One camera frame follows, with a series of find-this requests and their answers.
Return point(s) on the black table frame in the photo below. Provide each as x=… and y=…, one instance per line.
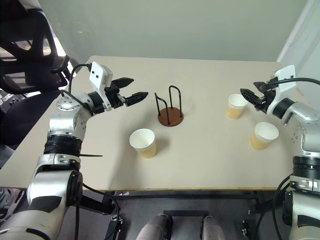
x=175, y=196

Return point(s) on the tan ribbed paper cup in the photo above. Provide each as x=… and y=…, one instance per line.
x=258, y=142
x=146, y=147
x=233, y=112

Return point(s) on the black office chair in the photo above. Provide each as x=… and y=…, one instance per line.
x=37, y=32

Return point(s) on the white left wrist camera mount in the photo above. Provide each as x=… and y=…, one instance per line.
x=98, y=75

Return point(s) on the black flat plate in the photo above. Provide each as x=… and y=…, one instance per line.
x=186, y=215

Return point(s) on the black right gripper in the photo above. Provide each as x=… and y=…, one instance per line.
x=267, y=96

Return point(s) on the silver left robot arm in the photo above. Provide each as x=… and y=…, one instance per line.
x=62, y=120

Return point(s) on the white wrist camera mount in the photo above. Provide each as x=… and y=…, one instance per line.
x=287, y=72
x=98, y=75

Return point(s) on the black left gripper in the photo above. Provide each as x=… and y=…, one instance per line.
x=113, y=98

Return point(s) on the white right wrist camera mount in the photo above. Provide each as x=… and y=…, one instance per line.
x=287, y=72

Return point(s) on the grey rounded shape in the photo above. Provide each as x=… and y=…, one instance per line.
x=213, y=228
x=155, y=227

